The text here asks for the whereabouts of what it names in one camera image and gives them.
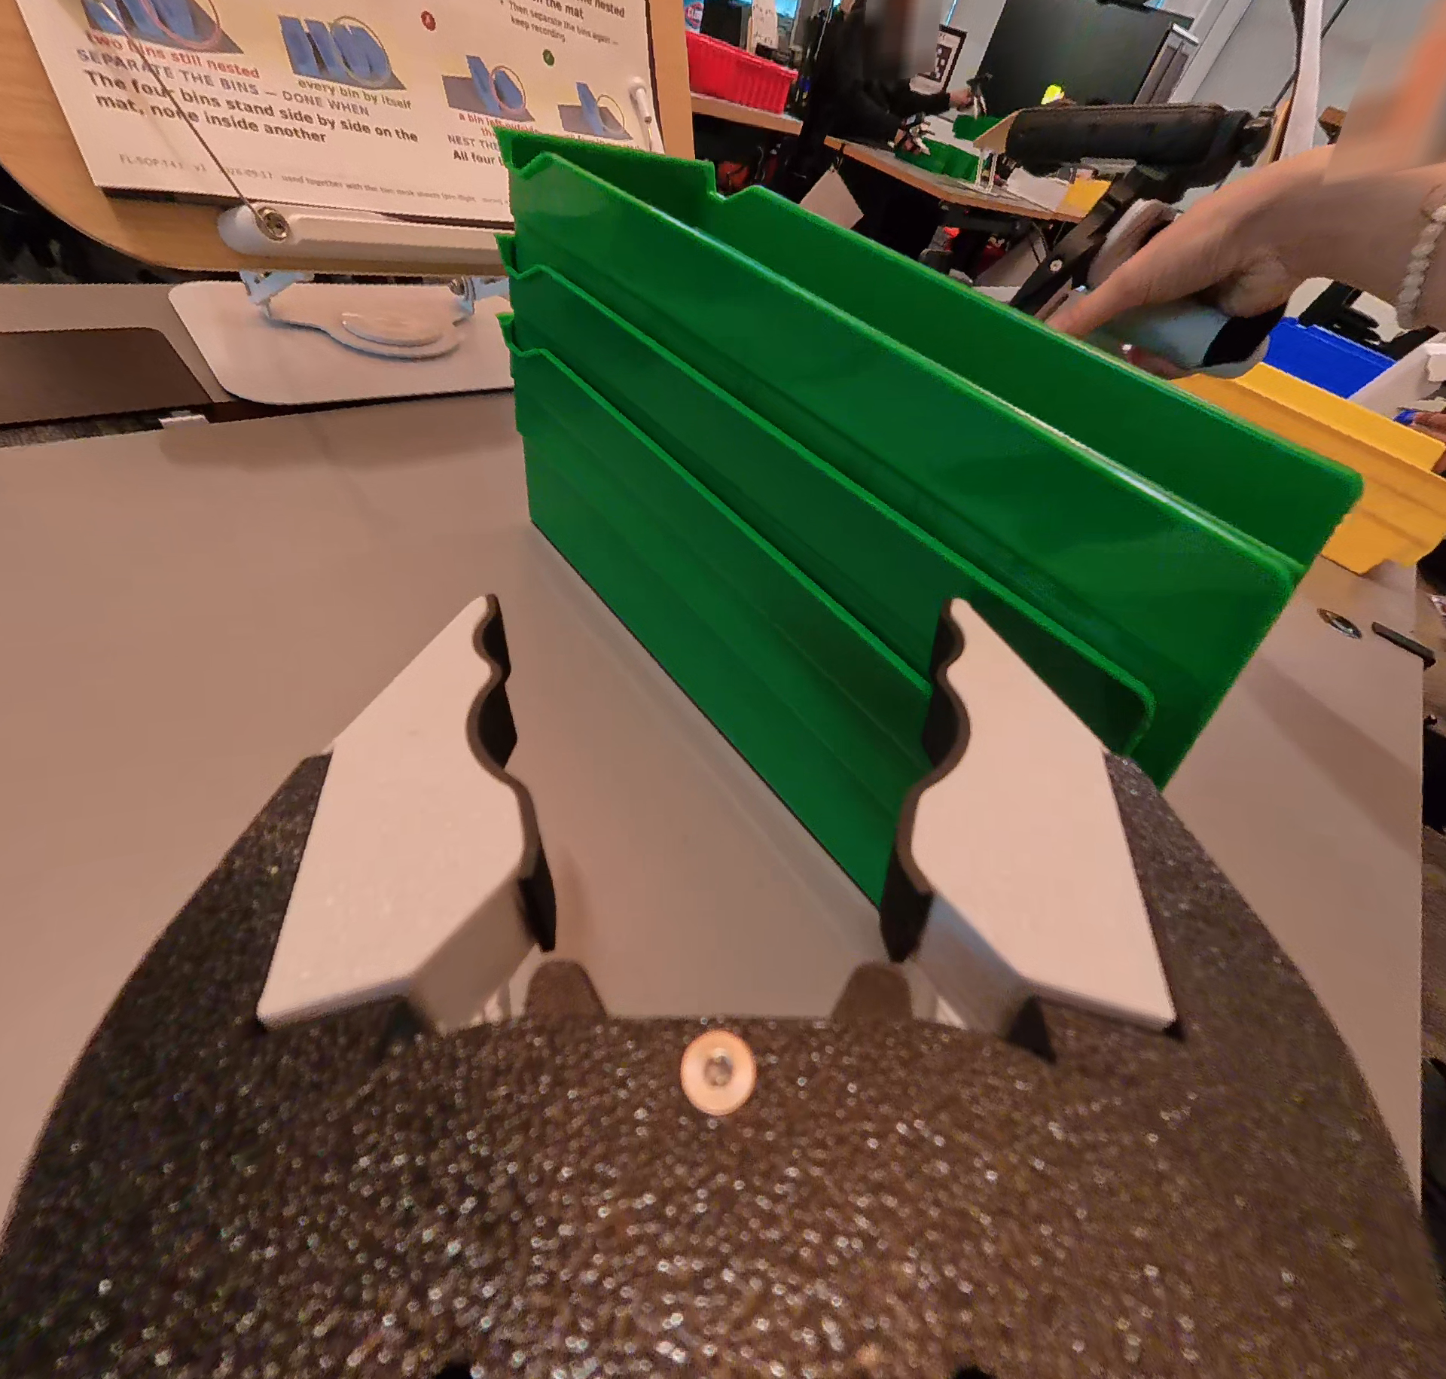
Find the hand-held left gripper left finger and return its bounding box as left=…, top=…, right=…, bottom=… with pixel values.
left=258, top=594, right=559, bottom=1039

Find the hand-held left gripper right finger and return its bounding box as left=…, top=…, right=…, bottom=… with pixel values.
left=880, top=598, right=1180, bottom=1040

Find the green plastic bin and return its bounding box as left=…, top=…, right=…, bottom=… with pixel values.
left=897, top=112, right=986, bottom=181
left=507, top=150, right=1309, bottom=790
left=497, top=233, right=1159, bottom=764
left=497, top=312, right=941, bottom=911
left=496, top=125, right=1367, bottom=572

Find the grey desk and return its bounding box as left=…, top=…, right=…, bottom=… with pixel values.
left=0, top=283, right=1425, bottom=1211

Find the person's right hand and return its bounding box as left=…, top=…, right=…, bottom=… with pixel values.
left=1044, top=154, right=1411, bottom=338

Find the black padded bar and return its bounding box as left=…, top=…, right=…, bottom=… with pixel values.
left=1004, top=100, right=1277, bottom=197

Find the dark monitor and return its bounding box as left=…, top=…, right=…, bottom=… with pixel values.
left=973, top=0, right=1193, bottom=121

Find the wooden table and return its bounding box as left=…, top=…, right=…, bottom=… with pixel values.
left=825, top=136, right=1086, bottom=223
left=691, top=91, right=806, bottom=141

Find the blue plastic bin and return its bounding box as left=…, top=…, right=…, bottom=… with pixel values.
left=1264, top=317, right=1396, bottom=401

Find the yellow plastic bin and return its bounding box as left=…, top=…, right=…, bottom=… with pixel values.
left=1175, top=368, right=1446, bottom=577

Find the red plastic bin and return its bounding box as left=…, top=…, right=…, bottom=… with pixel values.
left=686, top=33, right=797, bottom=113

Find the white stand base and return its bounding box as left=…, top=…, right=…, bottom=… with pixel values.
left=168, top=267, right=523, bottom=409

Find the wooden board stand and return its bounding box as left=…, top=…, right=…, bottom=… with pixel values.
left=0, top=0, right=699, bottom=276

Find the pearl bracelet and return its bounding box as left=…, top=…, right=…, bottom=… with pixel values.
left=1395, top=184, right=1446, bottom=333

